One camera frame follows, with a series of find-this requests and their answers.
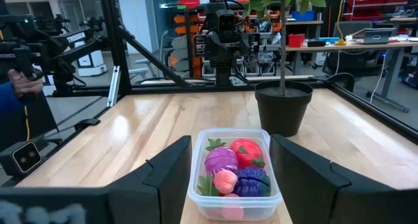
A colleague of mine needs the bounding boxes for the purple blackberry toy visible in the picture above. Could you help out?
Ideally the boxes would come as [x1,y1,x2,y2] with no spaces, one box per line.
[233,167,272,198]

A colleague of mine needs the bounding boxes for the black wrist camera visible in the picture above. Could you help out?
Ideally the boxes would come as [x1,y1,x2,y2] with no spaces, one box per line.
[214,8,237,33]

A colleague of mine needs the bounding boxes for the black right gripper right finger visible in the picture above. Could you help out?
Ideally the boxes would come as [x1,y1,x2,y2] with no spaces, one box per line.
[269,134,396,224]

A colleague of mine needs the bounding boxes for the black curved bracket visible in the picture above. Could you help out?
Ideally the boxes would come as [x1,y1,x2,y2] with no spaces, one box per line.
[308,72,356,93]

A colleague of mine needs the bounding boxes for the black clamp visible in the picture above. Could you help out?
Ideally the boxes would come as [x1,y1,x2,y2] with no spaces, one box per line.
[74,118,102,131]

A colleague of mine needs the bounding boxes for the grey laptop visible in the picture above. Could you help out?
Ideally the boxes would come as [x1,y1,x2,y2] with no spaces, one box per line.
[350,27,398,46]

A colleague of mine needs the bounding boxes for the white mobile robot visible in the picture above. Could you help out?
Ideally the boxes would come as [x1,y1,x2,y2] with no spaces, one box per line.
[76,50,108,78]

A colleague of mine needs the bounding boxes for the person's hand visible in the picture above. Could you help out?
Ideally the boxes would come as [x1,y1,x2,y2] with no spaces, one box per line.
[7,68,44,99]

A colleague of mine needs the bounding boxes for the purple white striped onion toy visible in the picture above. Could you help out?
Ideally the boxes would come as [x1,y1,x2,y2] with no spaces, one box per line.
[204,147,239,176]

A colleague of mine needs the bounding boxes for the silver aluminium profile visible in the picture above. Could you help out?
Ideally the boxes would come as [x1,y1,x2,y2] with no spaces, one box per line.
[106,65,121,108]

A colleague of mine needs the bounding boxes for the red dragon fruit toy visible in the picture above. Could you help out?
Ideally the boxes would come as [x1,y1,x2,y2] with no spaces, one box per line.
[230,138,266,170]

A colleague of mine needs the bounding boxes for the blue storage bin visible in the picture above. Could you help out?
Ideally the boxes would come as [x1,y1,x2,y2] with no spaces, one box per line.
[291,9,316,23]

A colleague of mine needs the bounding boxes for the clear plastic food container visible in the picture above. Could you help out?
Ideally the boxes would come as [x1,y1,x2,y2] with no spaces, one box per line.
[187,127,284,223]

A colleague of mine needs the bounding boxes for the black office chair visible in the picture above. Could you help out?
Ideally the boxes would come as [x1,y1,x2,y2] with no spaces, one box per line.
[326,20,373,78]

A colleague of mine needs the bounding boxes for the green plant in black pot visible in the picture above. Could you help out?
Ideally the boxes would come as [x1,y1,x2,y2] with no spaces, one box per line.
[240,0,329,138]

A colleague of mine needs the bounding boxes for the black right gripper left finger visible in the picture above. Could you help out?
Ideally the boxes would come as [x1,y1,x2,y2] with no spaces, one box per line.
[107,135,193,224]

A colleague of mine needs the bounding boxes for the pink peach toy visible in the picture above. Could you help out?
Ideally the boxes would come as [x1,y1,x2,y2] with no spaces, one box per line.
[220,193,245,220]
[214,169,238,195]

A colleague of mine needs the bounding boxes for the black table camera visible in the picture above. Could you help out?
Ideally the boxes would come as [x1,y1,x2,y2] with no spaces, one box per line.
[0,139,44,178]

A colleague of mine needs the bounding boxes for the orange black shelf rack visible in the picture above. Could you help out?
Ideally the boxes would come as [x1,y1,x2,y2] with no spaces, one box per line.
[171,11,205,80]

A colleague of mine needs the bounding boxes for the wooden desk grey legs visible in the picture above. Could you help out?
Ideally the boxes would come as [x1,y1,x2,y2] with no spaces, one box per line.
[286,39,418,114]

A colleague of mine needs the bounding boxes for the yellow hanging cable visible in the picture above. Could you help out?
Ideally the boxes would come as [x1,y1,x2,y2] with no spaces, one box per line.
[334,0,347,46]

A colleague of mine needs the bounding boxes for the white cable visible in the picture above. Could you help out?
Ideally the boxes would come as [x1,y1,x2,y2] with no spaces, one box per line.
[370,52,389,104]

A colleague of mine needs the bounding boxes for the person's forearm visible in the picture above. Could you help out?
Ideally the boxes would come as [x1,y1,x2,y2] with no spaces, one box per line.
[0,81,35,153]

